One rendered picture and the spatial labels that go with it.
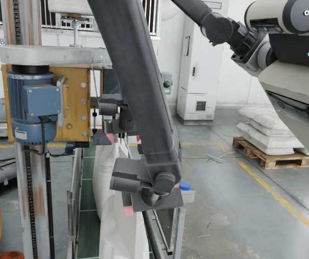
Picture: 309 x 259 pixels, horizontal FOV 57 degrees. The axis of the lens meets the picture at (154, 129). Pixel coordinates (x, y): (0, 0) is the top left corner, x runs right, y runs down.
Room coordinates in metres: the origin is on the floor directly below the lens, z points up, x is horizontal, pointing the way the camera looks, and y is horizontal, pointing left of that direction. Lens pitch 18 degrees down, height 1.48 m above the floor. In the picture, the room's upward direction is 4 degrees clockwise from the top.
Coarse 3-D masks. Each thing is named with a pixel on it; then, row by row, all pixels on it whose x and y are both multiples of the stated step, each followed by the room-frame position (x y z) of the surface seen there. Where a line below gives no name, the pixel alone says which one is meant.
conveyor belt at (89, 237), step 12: (84, 156) 2.40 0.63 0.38; (84, 168) 2.17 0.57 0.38; (84, 180) 1.96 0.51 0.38; (84, 192) 1.79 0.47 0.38; (84, 204) 1.64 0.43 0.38; (84, 216) 1.51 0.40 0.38; (96, 216) 1.52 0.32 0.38; (84, 228) 1.40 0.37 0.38; (96, 228) 1.41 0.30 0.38; (84, 240) 1.30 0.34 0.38; (96, 240) 1.30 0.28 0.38; (84, 252) 1.21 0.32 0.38; (96, 252) 1.21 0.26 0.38
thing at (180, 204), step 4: (176, 184) 0.63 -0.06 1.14; (176, 188) 0.61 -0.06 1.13; (176, 192) 0.61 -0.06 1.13; (180, 192) 0.61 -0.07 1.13; (176, 196) 0.60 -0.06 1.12; (180, 196) 0.60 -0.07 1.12; (180, 200) 0.59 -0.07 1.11; (180, 204) 0.59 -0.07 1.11; (164, 208) 0.56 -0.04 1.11; (168, 208) 0.57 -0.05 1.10; (172, 208) 0.58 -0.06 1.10
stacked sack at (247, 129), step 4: (240, 124) 3.91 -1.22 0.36; (244, 124) 3.85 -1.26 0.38; (248, 124) 3.86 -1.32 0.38; (240, 128) 3.84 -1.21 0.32; (244, 128) 3.79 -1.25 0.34; (248, 128) 3.73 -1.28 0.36; (252, 128) 3.70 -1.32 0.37; (244, 132) 3.75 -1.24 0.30; (248, 132) 3.68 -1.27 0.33; (252, 132) 3.62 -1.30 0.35; (248, 136) 3.66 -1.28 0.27
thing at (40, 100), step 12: (36, 84) 0.92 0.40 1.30; (48, 84) 0.94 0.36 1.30; (24, 96) 0.88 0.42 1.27; (36, 96) 0.86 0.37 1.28; (48, 96) 0.88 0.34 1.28; (60, 96) 0.90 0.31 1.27; (24, 108) 0.89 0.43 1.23; (36, 108) 0.86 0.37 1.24; (48, 108) 0.88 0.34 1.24; (60, 108) 0.90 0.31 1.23
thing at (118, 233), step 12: (120, 156) 1.12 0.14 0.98; (120, 192) 0.82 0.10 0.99; (108, 204) 1.01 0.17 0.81; (120, 204) 0.82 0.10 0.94; (108, 216) 0.92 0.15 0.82; (120, 216) 0.81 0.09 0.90; (132, 216) 0.71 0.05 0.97; (108, 228) 0.86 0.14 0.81; (120, 228) 0.81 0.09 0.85; (132, 228) 0.70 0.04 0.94; (144, 228) 0.88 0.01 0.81; (108, 240) 0.79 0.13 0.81; (120, 240) 0.79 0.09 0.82; (132, 240) 0.70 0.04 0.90; (144, 240) 0.81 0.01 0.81; (108, 252) 0.77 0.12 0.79; (120, 252) 0.74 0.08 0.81; (132, 252) 0.69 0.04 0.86; (144, 252) 0.76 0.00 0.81
